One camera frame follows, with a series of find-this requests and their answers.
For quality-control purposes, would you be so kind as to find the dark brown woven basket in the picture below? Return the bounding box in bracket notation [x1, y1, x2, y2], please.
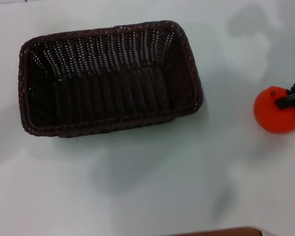
[18, 20, 204, 138]

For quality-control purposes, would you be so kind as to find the orange tangerine fruit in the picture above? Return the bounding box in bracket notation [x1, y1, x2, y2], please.
[253, 86, 295, 134]

